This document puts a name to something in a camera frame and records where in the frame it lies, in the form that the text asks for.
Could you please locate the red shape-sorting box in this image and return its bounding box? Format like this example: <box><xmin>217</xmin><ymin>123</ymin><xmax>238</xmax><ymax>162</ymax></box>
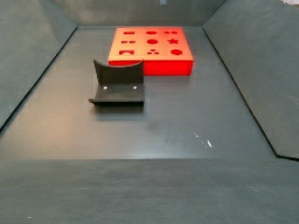
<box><xmin>106</xmin><ymin>26</ymin><xmax>193</xmax><ymax>76</ymax></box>

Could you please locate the black curved holder bracket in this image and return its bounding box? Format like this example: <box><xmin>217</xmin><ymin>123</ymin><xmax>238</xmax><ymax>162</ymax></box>
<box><xmin>87</xmin><ymin>60</ymin><xmax>145</xmax><ymax>105</ymax></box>

